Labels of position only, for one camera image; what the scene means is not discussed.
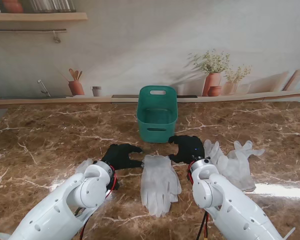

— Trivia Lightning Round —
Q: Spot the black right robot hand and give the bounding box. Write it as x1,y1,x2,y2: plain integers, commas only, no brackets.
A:
168,134,206,165

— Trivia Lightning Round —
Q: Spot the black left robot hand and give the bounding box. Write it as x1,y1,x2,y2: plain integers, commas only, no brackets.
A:
101,143,144,171

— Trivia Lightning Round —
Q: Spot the green plastic basket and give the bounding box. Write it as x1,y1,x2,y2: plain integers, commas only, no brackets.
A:
136,85,179,144

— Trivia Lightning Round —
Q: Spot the terracotta pot with wooden utensils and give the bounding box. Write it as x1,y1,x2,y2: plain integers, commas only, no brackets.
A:
67,68,85,96

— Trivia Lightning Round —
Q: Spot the row of glass jars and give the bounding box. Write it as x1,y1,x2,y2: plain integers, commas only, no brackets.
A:
29,0,77,13

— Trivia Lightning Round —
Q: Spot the terracotta jar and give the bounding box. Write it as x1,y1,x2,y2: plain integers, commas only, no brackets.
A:
2,0,24,13

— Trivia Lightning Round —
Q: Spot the red black left arm cable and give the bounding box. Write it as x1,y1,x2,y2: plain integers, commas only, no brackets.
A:
74,166,117,240

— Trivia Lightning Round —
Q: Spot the red black arm cable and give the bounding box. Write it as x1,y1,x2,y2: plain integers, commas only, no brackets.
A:
187,162,211,240
74,166,117,240

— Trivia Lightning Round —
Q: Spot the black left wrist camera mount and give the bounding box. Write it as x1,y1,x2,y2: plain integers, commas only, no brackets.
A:
111,174,120,191

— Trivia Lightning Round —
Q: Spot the red black right arm cable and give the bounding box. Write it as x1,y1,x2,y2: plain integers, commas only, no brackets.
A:
187,162,211,240

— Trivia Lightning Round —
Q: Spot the metal hanging rail with hook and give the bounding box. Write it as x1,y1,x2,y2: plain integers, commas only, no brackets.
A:
0,28,67,44

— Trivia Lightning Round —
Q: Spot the light wooden wall shelf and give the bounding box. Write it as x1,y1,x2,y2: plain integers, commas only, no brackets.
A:
0,12,88,24

